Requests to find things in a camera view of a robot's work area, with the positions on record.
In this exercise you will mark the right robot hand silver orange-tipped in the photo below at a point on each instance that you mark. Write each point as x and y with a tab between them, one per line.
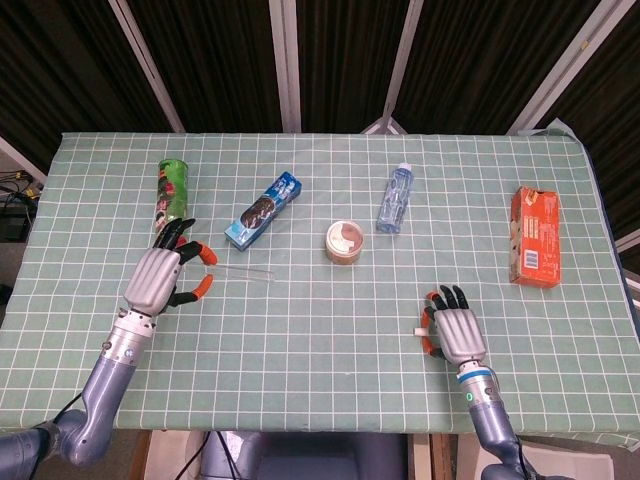
460	332

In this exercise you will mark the left robot hand silver orange-tipped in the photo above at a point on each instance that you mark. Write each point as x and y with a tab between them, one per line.
152	280

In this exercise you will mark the thin clear stick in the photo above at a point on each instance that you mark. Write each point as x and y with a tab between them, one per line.
245	273

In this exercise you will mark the right robot arm grey-blue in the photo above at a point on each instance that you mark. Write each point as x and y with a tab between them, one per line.
487	415

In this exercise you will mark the left robot arm grey-blue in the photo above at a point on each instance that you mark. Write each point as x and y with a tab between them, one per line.
107	385

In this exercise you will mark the green chips can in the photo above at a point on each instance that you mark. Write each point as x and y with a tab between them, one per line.
172	195

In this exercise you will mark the orange cardboard box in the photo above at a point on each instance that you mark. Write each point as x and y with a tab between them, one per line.
535	240

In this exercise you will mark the blue cookie box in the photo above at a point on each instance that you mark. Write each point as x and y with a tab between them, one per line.
262	212

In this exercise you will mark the round brown lidded cup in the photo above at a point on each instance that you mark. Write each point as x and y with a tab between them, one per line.
345	242

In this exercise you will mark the green checkered tablecloth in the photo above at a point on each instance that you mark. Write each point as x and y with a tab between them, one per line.
320	375

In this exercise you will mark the clear plastic water bottle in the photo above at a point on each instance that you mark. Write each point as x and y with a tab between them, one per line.
396	200

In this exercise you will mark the black equipment box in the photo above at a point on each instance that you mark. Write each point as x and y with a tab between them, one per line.
15	226

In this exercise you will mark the wooden table frame board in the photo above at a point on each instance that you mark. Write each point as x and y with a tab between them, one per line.
141	457
442	457

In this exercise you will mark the white metal frame rail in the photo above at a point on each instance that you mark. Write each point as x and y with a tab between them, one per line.
20	157

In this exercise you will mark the white metal frame post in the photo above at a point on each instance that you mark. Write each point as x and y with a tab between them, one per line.
147	65
402	65
286	65
562	65

